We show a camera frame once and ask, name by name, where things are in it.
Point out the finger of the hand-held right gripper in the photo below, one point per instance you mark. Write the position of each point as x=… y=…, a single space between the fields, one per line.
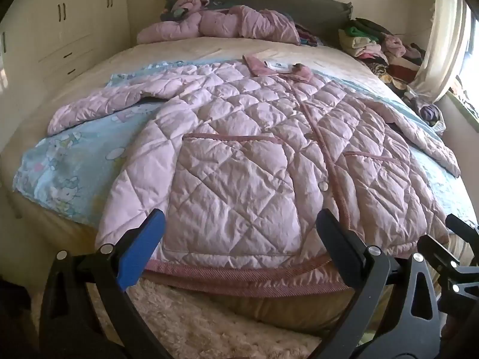
x=466 y=230
x=439 y=250

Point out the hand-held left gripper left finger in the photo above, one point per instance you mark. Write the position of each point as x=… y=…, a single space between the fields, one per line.
x=144 y=245

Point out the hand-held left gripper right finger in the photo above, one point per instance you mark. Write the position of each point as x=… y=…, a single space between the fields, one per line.
x=338 y=246

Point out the pink quilted coat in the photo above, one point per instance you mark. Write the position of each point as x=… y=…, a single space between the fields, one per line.
x=239 y=157

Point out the pile of folded clothes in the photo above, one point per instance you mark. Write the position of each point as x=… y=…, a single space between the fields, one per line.
x=374 y=45

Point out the colourful striped folded clothes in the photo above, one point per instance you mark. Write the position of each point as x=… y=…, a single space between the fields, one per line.
x=308 y=35

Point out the beige fluffy rug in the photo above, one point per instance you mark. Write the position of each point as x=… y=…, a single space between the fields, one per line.
x=209 y=329

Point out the blue cartoon printed blanket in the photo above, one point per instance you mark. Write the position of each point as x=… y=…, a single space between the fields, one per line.
x=67 y=164

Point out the cream bag with purple cloth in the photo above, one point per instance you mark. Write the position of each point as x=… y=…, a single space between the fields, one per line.
x=430 y=114

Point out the window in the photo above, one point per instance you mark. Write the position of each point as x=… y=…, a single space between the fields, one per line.
x=472 y=45

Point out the cream curtain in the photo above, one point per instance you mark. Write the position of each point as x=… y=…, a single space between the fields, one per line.
x=441 y=45

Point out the bed with beige sheet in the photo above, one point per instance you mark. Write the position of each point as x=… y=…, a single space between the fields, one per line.
x=187 y=50

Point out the cream wardrobe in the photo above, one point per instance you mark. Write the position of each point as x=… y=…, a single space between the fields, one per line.
x=56 y=37

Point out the dark teal garment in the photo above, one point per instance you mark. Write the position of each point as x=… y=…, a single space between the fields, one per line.
x=175 y=14

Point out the crumpled pink padded jacket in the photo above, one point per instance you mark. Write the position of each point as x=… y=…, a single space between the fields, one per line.
x=224 y=22

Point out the grey headboard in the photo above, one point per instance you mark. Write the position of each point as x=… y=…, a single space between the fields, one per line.
x=280 y=0

